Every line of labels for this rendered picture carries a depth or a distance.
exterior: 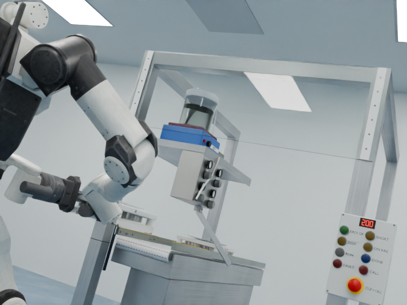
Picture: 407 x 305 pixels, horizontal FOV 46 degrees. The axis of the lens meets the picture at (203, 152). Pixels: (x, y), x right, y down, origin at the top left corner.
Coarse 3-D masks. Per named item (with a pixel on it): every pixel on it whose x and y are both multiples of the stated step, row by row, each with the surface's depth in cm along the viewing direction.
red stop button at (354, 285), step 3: (351, 279) 147; (354, 279) 147; (348, 282) 148; (351, 282) 147; (354, 282) 146; (357, 282) 146; (348, 285) 147; (351, 285) 147; (354, 285) 146; (357, 285) 146; (360, 285) 146; (351, 288) 146; (354, 288) 146; (357, 288) 146; (360, 288) 146; (354, 291) 146; (357, 291) 146
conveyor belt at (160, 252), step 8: (120, 240) 201; (128, 240) 200; (136, 240) 206; (120, 248) 202; (128, 248) 199; (136, 248) 197; (144, 248) 196; (152, 248) 195; (160, 248) 195; (168, 248) 215; (152, 256) 194; (160, 256) 192; (168, 256) 191; (192, 256) 211; (200, 256) 224; (240, 264) 271
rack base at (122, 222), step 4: (76, 208) 164; (72, 212) 164; (76, 212) 164; (92, 216) 162; (112, 220) 157; (116, 220) 156; (120, 220) 158; (124, 220) 160; (128, 220) 163; (116, 224) 156; (120, 224) 158; (124, 224) 160; (128, 224) 163; (132, 224) 165; (136, 224) 167; (140, 224) 169; (132, 228) 165; (136, 228) 167; (140, 228) 169; (144, 228) 172; (148, 228) 174; (152, 228) 177; (148, 232) 175; (152, 232) 177
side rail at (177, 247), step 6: (174, 246) 191; (180, 246) 196; (186, 246) 200; (192, 246) 205; (186, 252) 201; (192, 252) 206; (198, 252) 212; (204, 252) 218; (210, 252) 224; (216, 252) 231; (216, 258) 232; (222, 258) 239; (234, 258) 255; (240, 258) 263; (246, 264) 273; (252, 264) 283; (258, 264) 294; (264, 264) 305
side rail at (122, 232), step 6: (120, 228) 203; (120, 234) 204; (132, 234) 212; (138, 234) 217; (144, 234) 222; (144, 240) 223; (150, 240) 228; (156, 240) 233; (162, 240) 238; (168, 240) 244
